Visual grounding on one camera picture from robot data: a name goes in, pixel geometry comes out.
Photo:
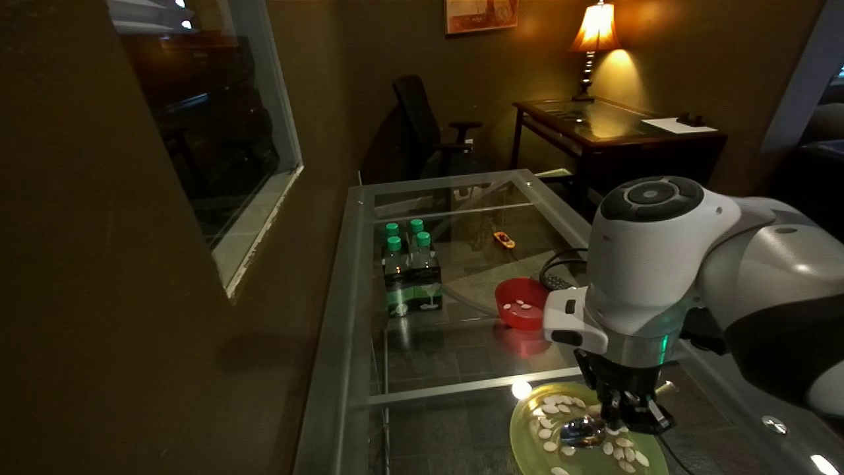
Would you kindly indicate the red plastic bowl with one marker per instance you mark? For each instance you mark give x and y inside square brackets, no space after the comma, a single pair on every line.
[520,304]

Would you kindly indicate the white-framed window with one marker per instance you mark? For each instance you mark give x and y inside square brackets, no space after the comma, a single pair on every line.
[212,114]

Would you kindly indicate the green round plate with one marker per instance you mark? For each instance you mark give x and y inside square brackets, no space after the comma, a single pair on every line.
[535,440]

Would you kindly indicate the silver metal spoon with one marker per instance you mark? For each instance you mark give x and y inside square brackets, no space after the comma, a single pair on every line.
[580,432]

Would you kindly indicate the white seeds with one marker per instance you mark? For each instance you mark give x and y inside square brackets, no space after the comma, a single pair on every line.
[555,411]

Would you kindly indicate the black office chair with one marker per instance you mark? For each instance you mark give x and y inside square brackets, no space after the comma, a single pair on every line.
[417,122]

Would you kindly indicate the white paper sheets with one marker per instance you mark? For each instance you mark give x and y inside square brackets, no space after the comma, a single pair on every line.
[675,125]

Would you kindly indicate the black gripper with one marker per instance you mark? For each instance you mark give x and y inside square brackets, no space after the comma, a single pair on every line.
[624,378]

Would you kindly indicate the grey metal table frame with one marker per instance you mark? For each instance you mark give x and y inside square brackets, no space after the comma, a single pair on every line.
[338,353]

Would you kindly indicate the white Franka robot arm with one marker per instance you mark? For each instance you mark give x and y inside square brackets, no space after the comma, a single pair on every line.
[701,255]

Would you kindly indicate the lit table lamp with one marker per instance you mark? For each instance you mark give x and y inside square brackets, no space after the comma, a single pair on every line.
[593,36]

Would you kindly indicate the dark wooden desk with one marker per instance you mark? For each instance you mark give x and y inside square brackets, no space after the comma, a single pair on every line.
[616,133]

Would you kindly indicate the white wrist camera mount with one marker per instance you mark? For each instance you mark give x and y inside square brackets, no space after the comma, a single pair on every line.
[571,321]

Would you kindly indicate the framed wall picture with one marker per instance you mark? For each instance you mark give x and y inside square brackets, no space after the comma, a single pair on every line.
[479,18]

